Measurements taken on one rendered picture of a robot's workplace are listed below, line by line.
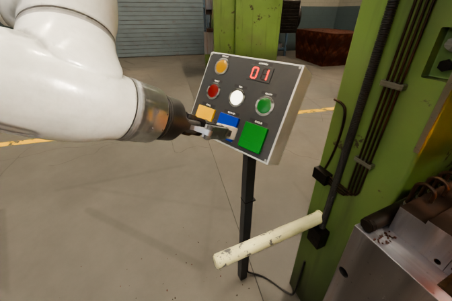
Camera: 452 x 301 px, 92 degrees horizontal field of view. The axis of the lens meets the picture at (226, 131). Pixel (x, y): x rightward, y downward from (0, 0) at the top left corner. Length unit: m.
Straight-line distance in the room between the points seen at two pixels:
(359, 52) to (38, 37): 0.68
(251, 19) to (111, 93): 4.82
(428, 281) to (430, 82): 0.38
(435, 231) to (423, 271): 0.07
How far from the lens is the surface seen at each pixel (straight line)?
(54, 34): 0.29
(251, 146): 0.62
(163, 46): 8.13
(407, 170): 0.71
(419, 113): 0.66
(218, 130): 0.41
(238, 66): 0.71
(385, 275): 0.60
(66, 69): 0.27
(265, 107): 0.62
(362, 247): 0.60
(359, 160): 0.75
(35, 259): 1.93
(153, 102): 0.32
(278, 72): 0.64
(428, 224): 0.56
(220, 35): 5.06
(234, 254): 0.80
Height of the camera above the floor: 1.32
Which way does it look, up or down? 29 degrees down
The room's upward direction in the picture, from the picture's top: straight up
